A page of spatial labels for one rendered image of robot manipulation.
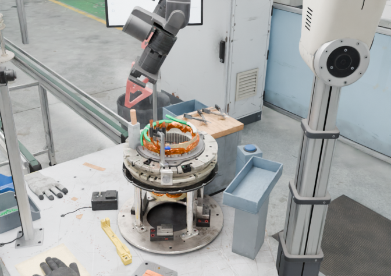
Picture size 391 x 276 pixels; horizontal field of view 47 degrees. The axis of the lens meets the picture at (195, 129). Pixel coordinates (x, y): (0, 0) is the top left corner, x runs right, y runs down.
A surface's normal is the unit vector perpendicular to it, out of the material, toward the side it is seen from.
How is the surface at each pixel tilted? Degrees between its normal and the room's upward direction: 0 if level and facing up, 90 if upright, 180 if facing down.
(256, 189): 0
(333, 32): 109
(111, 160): 0
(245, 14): 90
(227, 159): 90
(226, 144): 90
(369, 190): 0
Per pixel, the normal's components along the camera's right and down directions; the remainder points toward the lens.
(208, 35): -0.78, 0.26
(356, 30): 0.02, 0.72
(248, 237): -0.46, 0.40
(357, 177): 0.02, -0.89
